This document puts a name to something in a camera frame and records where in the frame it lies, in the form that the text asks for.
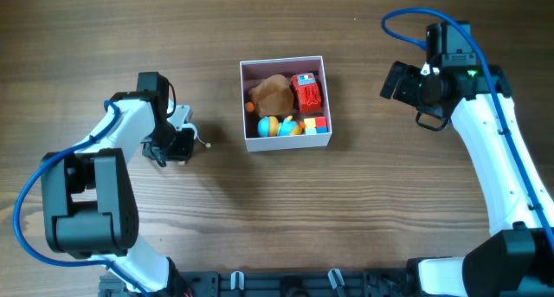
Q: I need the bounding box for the white square cardboard box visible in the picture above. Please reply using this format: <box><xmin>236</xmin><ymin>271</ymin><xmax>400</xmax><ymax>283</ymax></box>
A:
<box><xmin>240</xmin><ymin>55</ymin><xmax>333</xmax><ymax>152</ymax></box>

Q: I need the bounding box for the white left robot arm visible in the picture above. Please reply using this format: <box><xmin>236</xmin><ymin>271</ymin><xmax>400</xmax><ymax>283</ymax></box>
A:
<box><xmin>38</xmin><ymin>93</ymin><xmax>195</xmax><ymax>296</ymax></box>

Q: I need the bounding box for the orange duck toy blue shirt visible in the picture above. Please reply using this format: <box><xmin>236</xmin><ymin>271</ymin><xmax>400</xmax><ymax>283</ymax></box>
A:
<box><xmin>257</xmin><ymin>115</ymin><xmax>304</xmax><ymax>138</ymax></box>

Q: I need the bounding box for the colourful two-by-two puzzle cube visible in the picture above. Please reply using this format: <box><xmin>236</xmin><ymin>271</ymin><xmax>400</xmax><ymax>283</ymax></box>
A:
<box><xmin>302</xmin><ymin>116</ymin><xmax>328</xmax><ymax>135</ymax></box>

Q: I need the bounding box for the red toy fire truck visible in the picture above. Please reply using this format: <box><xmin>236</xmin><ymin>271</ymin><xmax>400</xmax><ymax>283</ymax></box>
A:
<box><xmin>292</xmin><ymin>73</ymin><xmax>323</xmax><ymax>113</ymax></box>

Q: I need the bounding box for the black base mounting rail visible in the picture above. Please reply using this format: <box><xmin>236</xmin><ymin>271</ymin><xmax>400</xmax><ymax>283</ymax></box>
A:
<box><xmin>98</xmin><ymin>268</ymin><xmax>416</xmax><ymax>297</ymax></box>

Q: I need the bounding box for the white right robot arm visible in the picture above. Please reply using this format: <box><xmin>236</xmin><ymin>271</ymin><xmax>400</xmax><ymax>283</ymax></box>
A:
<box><xmin>381</xmin><ymin>61</ymin><xmax>553</xmax><ymax>296</ymax></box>

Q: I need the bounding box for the brown plush toy with carrot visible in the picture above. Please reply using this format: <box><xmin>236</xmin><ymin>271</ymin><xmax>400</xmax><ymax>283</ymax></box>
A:
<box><xmin>245</xmin><ymin>74</ymin><xmax>294</xmax><ymax>118</ymax></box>

